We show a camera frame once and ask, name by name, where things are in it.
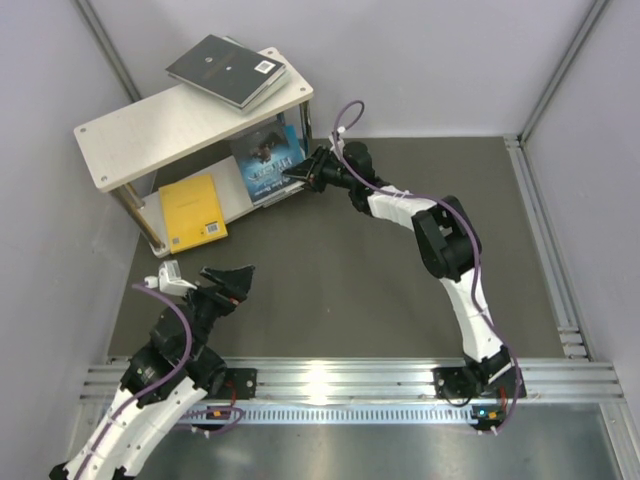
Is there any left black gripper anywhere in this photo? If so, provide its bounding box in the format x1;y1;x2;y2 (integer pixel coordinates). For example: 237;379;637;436
177;264;255;360

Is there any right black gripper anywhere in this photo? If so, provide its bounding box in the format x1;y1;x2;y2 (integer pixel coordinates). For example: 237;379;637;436
284;145;357;193

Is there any blue paperback book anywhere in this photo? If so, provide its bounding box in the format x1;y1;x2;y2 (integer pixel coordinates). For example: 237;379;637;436
283;125;301;151

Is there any dark blue castle book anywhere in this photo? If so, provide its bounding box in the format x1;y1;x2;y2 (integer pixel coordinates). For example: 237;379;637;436
230;121;305;206

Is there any yellow book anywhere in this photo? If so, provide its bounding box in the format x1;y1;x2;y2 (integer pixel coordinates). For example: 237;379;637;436
159;174;228;254

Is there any black shiny book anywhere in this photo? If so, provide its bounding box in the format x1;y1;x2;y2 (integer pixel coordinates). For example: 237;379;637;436
166;35;290;111

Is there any light blue cat book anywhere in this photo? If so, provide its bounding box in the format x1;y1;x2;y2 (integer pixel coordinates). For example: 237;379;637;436
255;186;303;208

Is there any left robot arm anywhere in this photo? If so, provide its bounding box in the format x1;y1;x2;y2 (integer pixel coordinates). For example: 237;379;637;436
49;260;257;479

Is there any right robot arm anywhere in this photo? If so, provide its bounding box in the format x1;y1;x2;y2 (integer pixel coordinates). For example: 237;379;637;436
283;142;521;397

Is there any white two-tier shelf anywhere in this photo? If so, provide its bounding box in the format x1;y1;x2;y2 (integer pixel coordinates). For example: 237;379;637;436
74;64;314;258

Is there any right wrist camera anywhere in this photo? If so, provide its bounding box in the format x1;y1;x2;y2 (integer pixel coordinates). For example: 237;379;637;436
329;126;347;156

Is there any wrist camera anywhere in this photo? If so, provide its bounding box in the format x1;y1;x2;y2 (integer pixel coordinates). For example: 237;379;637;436
144;260;197;297
329;126;347;156

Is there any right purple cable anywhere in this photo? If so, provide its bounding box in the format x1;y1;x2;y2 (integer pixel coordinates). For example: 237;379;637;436
332;101;524;436

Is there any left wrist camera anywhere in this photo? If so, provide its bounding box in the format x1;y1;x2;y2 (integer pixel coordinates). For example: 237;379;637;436
144;260;197;297

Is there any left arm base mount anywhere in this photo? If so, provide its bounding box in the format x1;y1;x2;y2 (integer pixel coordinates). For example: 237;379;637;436
207;368;258;401

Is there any slotted cable duct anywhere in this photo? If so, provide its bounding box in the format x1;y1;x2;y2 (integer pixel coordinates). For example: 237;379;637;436
178;404;478;426

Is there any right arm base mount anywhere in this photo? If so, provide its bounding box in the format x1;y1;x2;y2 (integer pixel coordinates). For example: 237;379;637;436
433;361;527;403

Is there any aluminium frame profile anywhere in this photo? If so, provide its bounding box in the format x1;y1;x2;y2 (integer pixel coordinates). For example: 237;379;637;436
71;0;142;103

